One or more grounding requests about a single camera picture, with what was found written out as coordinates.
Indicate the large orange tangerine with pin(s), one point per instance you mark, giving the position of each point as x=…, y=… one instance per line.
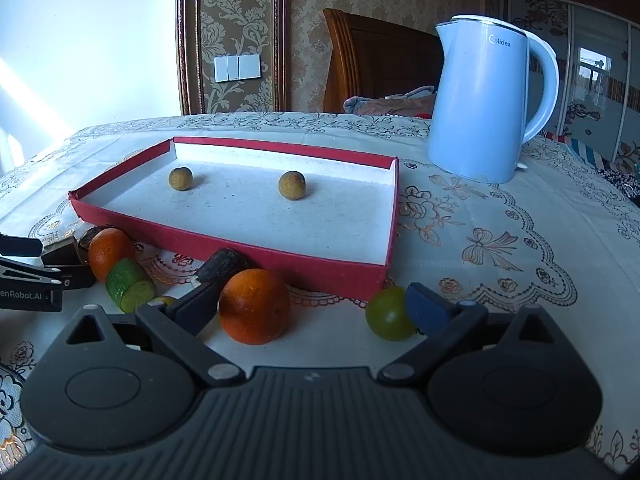
x=254, y=307

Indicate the red shallow cardboard tray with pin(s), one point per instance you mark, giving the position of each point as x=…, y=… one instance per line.
x=337, y=239

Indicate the right brown longan fruit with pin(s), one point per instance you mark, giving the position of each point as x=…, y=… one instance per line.
x=292, y=185

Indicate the brown longan fruit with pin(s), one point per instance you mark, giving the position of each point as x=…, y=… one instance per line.
x=180, y=178
x=292, y=185

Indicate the green tomato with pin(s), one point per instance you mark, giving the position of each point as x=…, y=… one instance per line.
x=387, y=317

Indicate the white electric kettle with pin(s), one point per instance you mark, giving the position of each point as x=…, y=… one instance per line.
x=497, y=90

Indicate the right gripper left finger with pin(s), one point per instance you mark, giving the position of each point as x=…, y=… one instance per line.
x=174, y=333

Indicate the white lace tablecloth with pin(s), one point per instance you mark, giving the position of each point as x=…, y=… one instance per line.
x=558, y=235

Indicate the green cucumber piece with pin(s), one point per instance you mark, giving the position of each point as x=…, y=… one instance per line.
x=129, y=286

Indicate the dark brown dried fruit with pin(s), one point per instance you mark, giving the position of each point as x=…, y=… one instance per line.
x=86, y=239

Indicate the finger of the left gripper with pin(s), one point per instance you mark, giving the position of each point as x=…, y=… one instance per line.
x=17, y=246
x=60, y=260

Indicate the small orange tangerine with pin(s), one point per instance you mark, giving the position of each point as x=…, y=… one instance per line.
x=106, y=249

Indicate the white wall switch panel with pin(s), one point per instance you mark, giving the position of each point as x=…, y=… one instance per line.
x=237, y=67

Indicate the left brown longan fruit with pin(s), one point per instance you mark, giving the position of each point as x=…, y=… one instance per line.
x=180, y=178

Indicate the black sugarcane piece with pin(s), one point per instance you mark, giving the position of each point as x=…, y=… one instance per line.
x=222, y=266

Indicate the sliding door wardrobe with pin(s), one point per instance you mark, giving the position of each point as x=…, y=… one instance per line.
x=598, y=59

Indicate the small yellow-green fruit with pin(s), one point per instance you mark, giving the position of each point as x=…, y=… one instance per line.
x=162, y=301

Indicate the bedding pile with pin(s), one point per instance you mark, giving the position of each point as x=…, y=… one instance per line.
x=415, y=103

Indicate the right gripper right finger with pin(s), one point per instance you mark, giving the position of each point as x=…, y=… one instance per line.
x=449, y=329

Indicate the brown wooden headboard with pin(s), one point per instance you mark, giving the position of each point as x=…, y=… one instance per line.
x=374, y=58

